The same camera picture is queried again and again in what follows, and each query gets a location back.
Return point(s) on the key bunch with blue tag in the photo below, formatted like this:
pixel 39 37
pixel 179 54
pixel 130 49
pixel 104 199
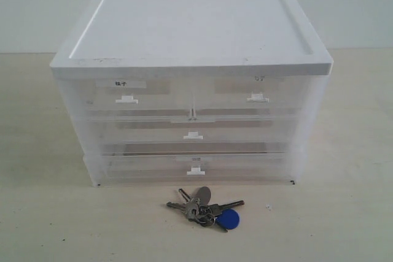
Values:
pixel 197 208

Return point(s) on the white translucent drawer cabinet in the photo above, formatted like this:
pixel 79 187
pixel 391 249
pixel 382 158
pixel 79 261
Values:
pixel 192 39

